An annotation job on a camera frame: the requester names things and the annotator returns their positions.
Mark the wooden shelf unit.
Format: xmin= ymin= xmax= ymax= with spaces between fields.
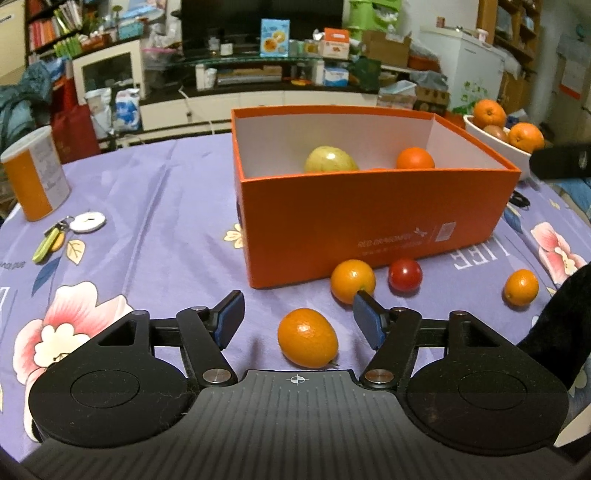
xmin=478 ymin=0 xmax=543 ymax=112

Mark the yellow-green mango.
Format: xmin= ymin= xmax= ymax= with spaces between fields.
xmin=304 ymin=145 xmax=360 ymax=174

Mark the green storage shelf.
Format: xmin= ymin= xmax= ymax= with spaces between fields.
xmin=348 ymin=0 xmax=402 ymax=33

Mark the orange with green stem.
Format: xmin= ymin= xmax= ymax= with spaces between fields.
xmin=508 ymin=122 xmax=546 ymax=153
xmin=474 ymin=99 xmax=507 ymax=130

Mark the white jar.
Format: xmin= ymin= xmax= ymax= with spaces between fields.
xmin=195 ymin=65 xmax=218 ymax=90

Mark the bookshelf with books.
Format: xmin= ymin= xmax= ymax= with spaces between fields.
xmin=25 ymin=0 xmax=116 ymax=61

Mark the dark cloth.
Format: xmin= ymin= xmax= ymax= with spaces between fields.
xmin=516 ymin=263 xmax=591 ymax=402

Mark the blue snack box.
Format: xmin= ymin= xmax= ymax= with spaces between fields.
xmin=260 ymin=18 xmax=291 ymax=57

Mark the white bowl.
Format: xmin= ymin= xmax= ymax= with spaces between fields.
xmin=463 ymin=114 xmax=534 ymax=181

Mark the green key fob with keys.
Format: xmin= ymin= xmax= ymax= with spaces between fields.
xmin=32 ymin=217 xmax=71 ymax=264

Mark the white glass-door cabinet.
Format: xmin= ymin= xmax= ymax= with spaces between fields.
xmin=71 ymin=39 xmax=148 ymax=104

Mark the teal jacket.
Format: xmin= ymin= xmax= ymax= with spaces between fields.
xmin=0 ymin=62 xmax=52 ymax=148

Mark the red bag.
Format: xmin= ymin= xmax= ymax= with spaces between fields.
xmin=51 ymin=106 xmax=100 ymax=158

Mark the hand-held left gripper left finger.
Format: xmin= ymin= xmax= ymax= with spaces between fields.
xmin=95 ymin=290 xmax=245 ymax=387

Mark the oval orange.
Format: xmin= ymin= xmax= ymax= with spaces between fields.
xmin=277 ymin=308 xmax=339 ymax=368

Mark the orange and white canister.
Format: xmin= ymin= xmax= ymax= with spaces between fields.
xmin=0 ymin=126 xmax=71 ymax=222

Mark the red tomato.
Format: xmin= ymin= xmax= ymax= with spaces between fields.
xmin=388 ymin=257 xmax=423 ymax=294

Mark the large round orange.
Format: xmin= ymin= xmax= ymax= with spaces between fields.
xmin=396 ymin=147 xmax=436 ymax=171

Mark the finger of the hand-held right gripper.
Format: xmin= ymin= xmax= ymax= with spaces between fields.
xmin=529 ymin=143 xmax=591 ymax=182

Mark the black television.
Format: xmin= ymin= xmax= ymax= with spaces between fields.
xmin=180 ymin=0 xmax=345 ymax=58

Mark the small orange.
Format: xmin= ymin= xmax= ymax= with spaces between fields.
xmin=503 ymin=269 xmax=539 ymax=306

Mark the white TV cabinet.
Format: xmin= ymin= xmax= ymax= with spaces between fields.
xmin=139 ymin=55 xmax=384 ymax=134

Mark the orange cardboard box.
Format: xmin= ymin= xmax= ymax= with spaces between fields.
xmin=231 ymin=105 xmax=522 ymax=290

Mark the brown cardboard box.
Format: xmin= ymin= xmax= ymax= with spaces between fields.
xmin=362 ymin=30 xmax=411 ymax=68

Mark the white chest freezer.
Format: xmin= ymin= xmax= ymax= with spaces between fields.
xmin=420 ymin=25 xmax=506 ymax=116

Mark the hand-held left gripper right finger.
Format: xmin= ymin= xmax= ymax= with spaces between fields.
xmin=353 ymin=291 xmax=509 ymax=389

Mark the blue and white bag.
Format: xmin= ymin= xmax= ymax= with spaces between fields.
xmin=115 ymin=88 xmax=142 ymax=132

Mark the orange and white carton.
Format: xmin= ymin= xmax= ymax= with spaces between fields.
xmin=322 ymin=28 xmax=351 ymax=59

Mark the white round tag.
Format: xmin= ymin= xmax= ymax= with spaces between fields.
xmin=69 ymin=211 xmax=107 ymax=234

